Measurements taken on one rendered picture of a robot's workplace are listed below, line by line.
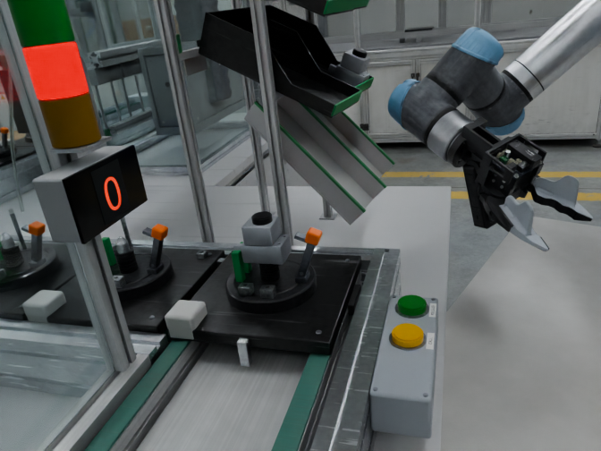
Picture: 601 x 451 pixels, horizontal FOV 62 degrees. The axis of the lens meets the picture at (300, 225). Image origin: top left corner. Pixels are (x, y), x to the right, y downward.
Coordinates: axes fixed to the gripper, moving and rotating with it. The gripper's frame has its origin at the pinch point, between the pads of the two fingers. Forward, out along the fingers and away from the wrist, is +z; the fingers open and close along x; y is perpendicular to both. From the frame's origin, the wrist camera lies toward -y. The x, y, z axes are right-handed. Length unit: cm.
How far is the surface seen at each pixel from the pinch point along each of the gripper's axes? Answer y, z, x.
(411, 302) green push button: -4.8, -5.3, -22.6
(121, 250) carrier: -8, -41, -53
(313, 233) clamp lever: 1.2, -19.6, -29.4
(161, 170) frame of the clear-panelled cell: -66, -117, -28
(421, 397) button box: 1.7, 6.7, -32.9
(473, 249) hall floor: -175, -73, 113
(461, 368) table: -13.9, 3.8, -19.4
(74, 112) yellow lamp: 26, -30, -51
